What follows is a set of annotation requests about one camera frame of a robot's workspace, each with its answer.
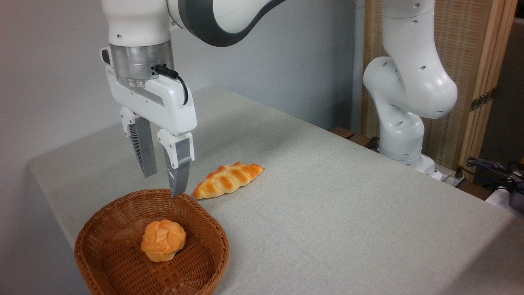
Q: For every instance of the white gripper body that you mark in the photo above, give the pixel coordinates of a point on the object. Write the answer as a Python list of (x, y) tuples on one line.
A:
[(172, 106)]

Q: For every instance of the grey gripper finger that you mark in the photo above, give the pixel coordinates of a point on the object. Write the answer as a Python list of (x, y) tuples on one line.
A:
[(144, 151), (179, 168)]

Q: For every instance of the long braided bread loaf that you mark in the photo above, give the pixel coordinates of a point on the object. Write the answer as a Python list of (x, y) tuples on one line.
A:
[(228, 179)]

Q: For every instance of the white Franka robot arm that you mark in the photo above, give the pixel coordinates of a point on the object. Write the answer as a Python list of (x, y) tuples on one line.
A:
[(409, 82)]

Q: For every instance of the round bread roll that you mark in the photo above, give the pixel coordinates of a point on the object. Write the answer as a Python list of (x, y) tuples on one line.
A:
[(163, 241)]

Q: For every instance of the brown wicker basket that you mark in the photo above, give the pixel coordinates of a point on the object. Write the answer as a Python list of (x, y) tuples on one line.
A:
[(110, 254)]

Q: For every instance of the grey tablecloth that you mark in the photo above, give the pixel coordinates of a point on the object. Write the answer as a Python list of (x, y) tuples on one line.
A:
[(327, 213)]

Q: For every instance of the brown wooden base board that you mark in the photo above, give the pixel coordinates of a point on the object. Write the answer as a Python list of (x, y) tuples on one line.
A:
[(344, 132)]

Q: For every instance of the wooden bamboo folding screen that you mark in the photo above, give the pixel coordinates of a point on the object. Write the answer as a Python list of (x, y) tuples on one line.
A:
[(462, 53)]

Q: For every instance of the metal screen hinge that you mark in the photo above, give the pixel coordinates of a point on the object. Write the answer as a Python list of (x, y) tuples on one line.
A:
[(482, 99)]

